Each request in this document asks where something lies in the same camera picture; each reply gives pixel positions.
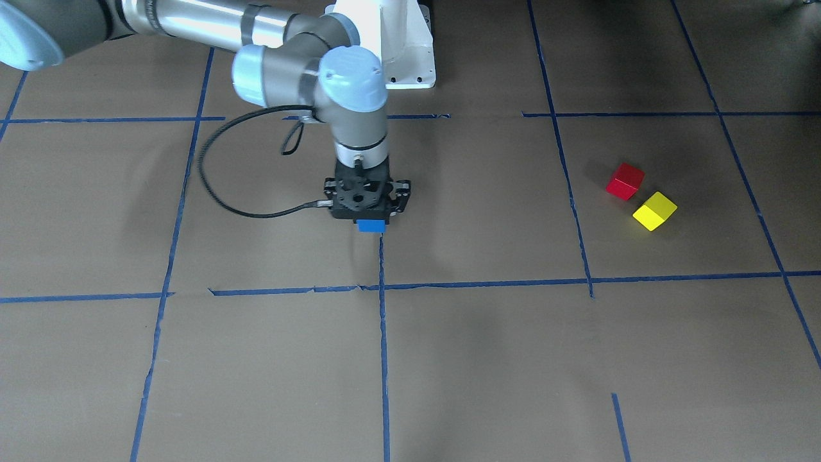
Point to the red wooden block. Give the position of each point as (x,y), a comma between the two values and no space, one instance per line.
(625,181)

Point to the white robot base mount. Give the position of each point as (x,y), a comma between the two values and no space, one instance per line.
(398,33)

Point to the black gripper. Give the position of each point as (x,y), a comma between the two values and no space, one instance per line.
(402,192)

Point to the blue wooden block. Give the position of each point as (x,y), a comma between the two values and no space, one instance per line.
(372,226)

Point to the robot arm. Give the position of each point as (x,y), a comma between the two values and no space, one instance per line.
(318,68)

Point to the yellow wooden block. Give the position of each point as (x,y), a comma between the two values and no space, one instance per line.
(655,211)

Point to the blue tape grid lines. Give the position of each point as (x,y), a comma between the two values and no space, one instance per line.
(516,312)

